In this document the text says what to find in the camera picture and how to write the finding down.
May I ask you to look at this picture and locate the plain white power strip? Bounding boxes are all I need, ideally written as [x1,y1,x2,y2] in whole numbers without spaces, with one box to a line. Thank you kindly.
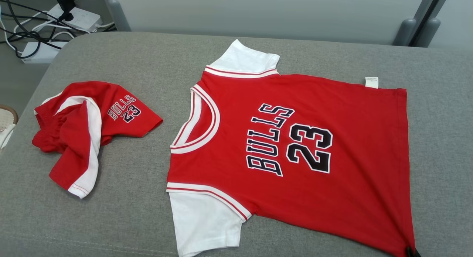
[21,41,69,64]

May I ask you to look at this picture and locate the white power strips with cables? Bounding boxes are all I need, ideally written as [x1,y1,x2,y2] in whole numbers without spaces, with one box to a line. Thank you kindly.
[0,6,116,52]

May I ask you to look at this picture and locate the black power adapter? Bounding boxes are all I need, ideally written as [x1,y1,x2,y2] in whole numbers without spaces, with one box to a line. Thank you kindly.
[56,0,76,22]

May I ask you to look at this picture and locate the red Bulls jersey white sleeves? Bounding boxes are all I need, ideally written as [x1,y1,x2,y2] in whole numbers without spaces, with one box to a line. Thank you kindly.
[166,39,417,257]

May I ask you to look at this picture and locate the thick black cable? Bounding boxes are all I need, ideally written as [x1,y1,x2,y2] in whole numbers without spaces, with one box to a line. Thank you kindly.
[0,0,76,60]

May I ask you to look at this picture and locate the narrow white partition panel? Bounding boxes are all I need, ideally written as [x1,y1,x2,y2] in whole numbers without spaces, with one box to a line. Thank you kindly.
[408,0,473,49]

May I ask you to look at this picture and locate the red Bulls shorts white stripes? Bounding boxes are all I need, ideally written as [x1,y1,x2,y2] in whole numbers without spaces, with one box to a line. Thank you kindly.
[32,81,163,199]

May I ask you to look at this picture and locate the wicker laundry basket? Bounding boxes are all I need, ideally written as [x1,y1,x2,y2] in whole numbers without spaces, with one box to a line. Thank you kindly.
[0,105,19,151]

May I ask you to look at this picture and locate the white power strip with plugs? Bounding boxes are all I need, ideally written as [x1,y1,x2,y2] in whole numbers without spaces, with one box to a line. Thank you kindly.
[47,4,102,33]

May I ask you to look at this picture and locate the wide white partition panel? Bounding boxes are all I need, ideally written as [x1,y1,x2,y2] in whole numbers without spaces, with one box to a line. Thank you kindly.
[100,0,431,46]

